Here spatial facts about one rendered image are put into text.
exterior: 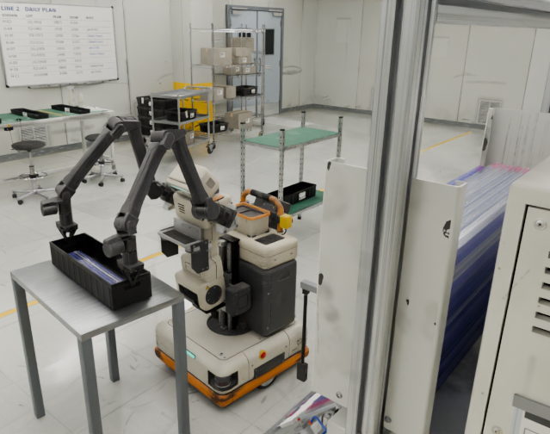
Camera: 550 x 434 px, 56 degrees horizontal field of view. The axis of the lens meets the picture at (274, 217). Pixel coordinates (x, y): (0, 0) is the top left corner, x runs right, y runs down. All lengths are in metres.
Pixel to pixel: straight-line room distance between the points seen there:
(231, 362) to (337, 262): 2.10
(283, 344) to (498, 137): 2.00
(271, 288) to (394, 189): 2.20
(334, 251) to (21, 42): 7.71
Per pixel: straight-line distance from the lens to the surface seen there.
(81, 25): 8.65
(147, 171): 2.08
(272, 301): 2.75
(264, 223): 2.76
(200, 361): 2.77
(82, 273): 2.31
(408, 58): 0.52
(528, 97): 11.11
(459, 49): 11.46
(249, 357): 2.76
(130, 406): 2.94
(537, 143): 1.14
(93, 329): 2.05
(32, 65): 8.26
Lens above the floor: 1.85
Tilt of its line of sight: 20 degrees down
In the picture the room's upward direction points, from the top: 1 degrees clockwise
